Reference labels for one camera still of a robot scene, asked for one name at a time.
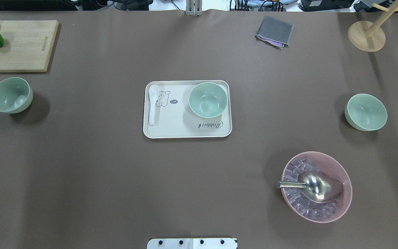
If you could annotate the ice cubes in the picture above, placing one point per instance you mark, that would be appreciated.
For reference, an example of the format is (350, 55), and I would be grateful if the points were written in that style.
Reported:
(300, 203)

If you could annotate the wooden cutting board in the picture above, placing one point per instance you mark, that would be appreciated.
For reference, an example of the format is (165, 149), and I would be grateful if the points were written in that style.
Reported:
(28, 45)

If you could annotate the cream rabbit tray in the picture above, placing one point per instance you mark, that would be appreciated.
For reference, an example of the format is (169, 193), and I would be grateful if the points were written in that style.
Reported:
(174, 117)

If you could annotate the grey folded cloth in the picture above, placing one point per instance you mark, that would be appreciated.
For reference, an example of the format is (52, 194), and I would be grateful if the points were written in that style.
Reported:
(275, 32)

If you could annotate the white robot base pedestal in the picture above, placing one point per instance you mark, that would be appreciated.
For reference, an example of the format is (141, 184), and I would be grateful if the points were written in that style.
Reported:
(192, 243)

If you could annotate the wooden mug stand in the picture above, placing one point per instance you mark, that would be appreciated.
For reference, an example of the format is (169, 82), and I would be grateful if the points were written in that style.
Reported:
(369, 36)

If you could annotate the green bowl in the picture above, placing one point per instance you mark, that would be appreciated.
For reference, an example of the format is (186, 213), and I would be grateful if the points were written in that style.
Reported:
(208, 100)
(16, 95)
(365, 112)

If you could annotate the green bowl on tray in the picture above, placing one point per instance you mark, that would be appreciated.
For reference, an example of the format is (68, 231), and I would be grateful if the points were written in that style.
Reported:
(208, 100)

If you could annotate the metal ice scoop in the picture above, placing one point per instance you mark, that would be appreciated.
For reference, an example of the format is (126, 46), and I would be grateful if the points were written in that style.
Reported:
(316, 187)

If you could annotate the white ceramic spoon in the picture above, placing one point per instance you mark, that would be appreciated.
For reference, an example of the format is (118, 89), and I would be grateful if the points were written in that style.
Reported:
(153, 98)

